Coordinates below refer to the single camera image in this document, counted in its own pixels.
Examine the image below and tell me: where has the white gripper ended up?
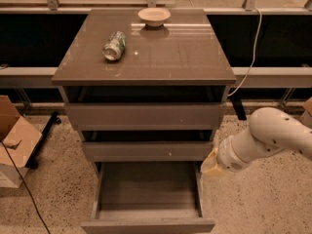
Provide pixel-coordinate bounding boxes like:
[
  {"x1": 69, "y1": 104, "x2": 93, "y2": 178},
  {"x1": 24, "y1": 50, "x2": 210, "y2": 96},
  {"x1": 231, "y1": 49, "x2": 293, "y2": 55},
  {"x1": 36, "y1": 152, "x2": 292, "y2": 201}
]
[{"x1": 200, "y1": 136, "x2": 250, "y2": 177}]

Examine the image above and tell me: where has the grey bottom drawer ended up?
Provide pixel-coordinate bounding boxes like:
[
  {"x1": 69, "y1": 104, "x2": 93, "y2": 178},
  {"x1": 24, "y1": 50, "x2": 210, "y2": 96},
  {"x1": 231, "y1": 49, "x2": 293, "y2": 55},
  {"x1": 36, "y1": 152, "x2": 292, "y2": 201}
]
[{"x1": 82, "y1": 162, "x2": 215, "y2": 234}]

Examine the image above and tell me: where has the grey drawer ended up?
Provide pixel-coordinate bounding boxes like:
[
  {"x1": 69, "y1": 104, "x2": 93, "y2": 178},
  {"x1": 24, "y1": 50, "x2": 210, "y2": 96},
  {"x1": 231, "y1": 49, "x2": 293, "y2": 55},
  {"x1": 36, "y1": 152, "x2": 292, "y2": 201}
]
[
  {"x1": 64, "y1": 103, "x2": 226, "y2": 131},
  {"x1": 82, "y1": 162, "x2": 215, "y2": 234},
  {"x1": 82, "y1": 141, "x2": 214, "y2": 162}
]

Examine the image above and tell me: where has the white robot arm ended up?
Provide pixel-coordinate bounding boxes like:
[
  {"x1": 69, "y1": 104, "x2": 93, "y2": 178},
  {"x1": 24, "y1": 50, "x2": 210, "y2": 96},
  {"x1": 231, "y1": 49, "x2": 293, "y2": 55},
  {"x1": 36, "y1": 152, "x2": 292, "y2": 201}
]
[{"x1": 201, "y1": 107, "x2": 312, "y2": 176}]

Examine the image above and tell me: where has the grey drawer cabinet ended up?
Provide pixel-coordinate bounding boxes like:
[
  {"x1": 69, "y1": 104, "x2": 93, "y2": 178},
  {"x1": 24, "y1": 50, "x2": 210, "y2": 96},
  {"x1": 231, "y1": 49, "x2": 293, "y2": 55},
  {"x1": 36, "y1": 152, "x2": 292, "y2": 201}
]
[{"x1": 51, "y1": 7, "x2": 237, "y2": 177}]

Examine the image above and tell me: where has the grey middle drawer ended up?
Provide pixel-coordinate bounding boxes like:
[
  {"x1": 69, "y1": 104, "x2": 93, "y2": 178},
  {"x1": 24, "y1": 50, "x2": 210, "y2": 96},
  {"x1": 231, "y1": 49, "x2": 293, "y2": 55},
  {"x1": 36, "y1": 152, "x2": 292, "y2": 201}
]
[{"x1": 82, "y1": 141, "x2": 214, "y2": 162}]

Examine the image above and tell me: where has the grey top drawer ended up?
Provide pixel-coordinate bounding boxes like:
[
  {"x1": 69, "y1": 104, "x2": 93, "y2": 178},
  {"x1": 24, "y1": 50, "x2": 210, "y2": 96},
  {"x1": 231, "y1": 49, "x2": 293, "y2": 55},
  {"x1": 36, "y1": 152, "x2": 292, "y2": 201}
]
[{"x1": 64, "y1": 103, "x2": 226, "y2": 131}]

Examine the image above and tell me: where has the black stand leg right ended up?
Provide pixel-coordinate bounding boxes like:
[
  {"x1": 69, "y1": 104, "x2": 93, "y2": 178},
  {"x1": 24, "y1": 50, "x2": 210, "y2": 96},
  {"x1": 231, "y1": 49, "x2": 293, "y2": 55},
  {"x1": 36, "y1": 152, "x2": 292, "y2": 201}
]
[{"x1": 230, "y1": 97, "x2": 247, "y2": 121}]

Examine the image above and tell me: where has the black stand leg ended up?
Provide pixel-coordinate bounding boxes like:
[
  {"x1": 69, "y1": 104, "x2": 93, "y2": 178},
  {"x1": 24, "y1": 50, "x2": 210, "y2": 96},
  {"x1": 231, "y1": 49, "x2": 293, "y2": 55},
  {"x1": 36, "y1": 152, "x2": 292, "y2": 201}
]
[
  {"x1": 25, "y1": 111, "x2": 61, "y2": 170},
  {"x1": 230, "y1": 97, "x2": 247, "y2": 121}
]

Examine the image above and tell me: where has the cardboard box at right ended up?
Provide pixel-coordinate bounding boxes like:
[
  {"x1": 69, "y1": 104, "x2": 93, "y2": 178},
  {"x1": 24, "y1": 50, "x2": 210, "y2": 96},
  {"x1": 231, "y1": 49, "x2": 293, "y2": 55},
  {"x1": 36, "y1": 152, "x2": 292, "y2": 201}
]
[{"x1": 299, "y1": 97, "x2": 312, "y2": 132}]

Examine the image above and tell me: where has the crushed green soda can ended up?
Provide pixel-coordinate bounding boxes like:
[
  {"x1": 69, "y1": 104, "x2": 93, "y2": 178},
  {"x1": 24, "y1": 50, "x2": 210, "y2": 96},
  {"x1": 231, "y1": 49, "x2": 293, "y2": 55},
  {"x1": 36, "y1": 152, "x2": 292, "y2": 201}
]
[{"x1": 102, "y1": 31, "x2": 126, "y2": 61}]

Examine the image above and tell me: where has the white ceramic bowl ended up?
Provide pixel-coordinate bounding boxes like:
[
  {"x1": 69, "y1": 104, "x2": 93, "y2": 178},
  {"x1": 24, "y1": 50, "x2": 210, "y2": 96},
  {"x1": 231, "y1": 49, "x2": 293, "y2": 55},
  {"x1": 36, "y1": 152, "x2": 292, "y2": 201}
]
[{"x1": 138, "y1": 8, "x2": 171, "y2": 27}]

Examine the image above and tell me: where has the black stand leg left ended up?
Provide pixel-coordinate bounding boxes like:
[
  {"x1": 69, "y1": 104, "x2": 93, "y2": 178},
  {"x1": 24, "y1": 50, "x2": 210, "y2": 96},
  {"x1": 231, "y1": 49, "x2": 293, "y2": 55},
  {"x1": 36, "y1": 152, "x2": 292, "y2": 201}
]
[{"x1": 25, "y1": 111, "x2": 61, "y2": 170}]

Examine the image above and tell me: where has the open cardboard box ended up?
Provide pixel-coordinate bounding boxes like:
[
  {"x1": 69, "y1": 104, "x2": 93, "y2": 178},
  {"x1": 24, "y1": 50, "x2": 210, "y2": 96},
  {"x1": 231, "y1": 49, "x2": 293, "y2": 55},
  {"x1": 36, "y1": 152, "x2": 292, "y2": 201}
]
[{"x1": 0, "y1": 96, "x2": 42, "y2": 188}]

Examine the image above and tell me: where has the white cable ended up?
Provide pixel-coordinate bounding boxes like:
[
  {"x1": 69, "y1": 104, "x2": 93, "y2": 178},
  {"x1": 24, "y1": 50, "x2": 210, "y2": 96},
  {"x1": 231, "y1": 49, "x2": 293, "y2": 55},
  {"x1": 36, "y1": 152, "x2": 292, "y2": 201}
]
[{"x1": 227, "y1": 7, "x2": 263, "y2": 98}]

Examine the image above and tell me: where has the black cable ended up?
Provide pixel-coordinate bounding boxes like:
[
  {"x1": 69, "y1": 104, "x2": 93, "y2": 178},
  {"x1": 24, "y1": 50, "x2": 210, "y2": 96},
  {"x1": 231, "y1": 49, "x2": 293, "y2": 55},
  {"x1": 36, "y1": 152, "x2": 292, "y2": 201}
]
[{"x1": 0, "y1": 139, "x2": 53, "y2": 234}]

